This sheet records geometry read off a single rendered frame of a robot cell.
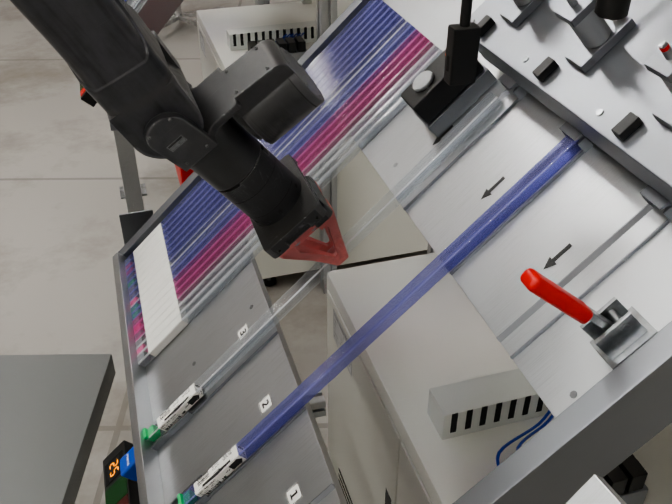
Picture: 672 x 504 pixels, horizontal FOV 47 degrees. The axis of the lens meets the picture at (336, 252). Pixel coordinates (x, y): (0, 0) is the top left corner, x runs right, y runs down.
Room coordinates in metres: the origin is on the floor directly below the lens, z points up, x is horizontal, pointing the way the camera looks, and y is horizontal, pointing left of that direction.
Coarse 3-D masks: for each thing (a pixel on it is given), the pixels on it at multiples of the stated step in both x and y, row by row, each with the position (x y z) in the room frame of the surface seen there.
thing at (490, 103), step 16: (496, 96) 0.67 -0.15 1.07; (480, 112) 0.66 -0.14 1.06; (464, 128) 0.66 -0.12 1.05; (448, 144) 0.65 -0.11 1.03; (432, 160) 0.65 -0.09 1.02; (416, 176) 0.65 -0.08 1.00; (400, 192) 0.64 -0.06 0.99; (384, 208) 0.64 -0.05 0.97; (368, 224) 0.63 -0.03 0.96; (352, 240) 0.63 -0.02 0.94; (320, 272) 0.62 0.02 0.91; (304, 288) 0.61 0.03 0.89; (288, 304) 0.61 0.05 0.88; (272, 320) 0.60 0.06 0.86; (256, 336) 0.60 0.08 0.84; (240, 352) 0.59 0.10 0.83; (208, 368) 0.59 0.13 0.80; (224, 368) 0.59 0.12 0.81; (208, 384) 0.58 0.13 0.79; (160, 432) 0.56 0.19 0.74
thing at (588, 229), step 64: (384, 0) 1.00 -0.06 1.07; (448, 0) 0.89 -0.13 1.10; (384, 128) 0.77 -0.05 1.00; (448, 128) 0.69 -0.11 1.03; (512, 128) 0.64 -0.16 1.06; (448, 192) 0.62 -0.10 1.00; (576, 192) 0.53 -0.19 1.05; (512, 256) 0.51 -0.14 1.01; (576, 256) 0.47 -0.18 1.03; (640, 256) 0.44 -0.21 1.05; (512, 320) 0.45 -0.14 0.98; (576, 384) 0.38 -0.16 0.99
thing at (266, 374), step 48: (240, 288) 0.69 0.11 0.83; (192, 336) 0.67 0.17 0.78; (240, 336) 0.62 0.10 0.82; (240, 384) 0.56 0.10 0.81; (288, 384) 0.53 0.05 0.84; (192, 432) 0.55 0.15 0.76; (240, 432) 0.51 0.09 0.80; (288, 432) 0.48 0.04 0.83; (192, 480) 0.49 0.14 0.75; (240, 480) 0.46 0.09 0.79; (288, 480) 0.43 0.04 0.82; (336, 480) 0.41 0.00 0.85
